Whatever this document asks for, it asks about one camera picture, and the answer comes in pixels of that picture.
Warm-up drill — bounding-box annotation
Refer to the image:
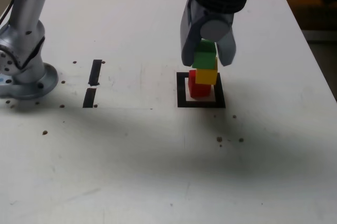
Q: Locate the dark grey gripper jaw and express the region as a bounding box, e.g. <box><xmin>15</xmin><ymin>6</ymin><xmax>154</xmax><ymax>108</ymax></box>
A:
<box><xmin>180</xmin><ymin>20</ymin><xmax>203</xmax><ymax>66</ymax></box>

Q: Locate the black tape strip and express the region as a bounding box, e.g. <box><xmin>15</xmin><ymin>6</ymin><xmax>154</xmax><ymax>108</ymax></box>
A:
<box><xmin>82</xmin><ymin>59</ymin><xmax>103</xmax><ymax>109</ymax></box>

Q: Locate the red cube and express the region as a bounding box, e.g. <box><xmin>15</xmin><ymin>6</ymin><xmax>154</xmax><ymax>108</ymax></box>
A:
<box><xmin>187</xmin><ymin>69</ymin><xmax>212</xmax><ymax>99</ymax></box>

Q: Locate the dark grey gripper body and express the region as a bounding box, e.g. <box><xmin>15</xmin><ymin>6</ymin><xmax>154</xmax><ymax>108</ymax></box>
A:
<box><xmin>180</xmin><ymin>0</ymin><xmax>235</xmax><ymax>27</ymax></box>

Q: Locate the green cube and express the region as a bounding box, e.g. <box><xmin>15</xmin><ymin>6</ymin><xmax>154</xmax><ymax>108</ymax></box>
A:
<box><xmin>191</xmin><ymin>39</ymin><xmax>219</xmax><ymax>70</ymax></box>

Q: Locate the black tape square outline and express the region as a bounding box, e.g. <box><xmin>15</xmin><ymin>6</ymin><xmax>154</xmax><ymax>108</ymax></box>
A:
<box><xmin>176</xmin><ymin>72</ymin><xmax>227</xmax><ymax>109</ymax></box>

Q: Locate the black cable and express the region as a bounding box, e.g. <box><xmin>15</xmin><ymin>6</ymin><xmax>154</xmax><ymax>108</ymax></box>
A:
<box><xmin>0</xmin><ymin>0</ymin><xmax>15</xmax><ymax>24</ymax></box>

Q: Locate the yellow cube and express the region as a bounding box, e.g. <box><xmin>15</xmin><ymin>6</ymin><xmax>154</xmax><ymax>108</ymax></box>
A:
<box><xmin>195</xmin><ymin>57</ymin><xmax>220</xmax><ymax>86</ymax></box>

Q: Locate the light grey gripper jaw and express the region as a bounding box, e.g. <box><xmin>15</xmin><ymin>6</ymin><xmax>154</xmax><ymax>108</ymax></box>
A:
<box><xmin>201</xmin><ymin>19</ymin><xmax>237</xmax><ymax>67</ymax></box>

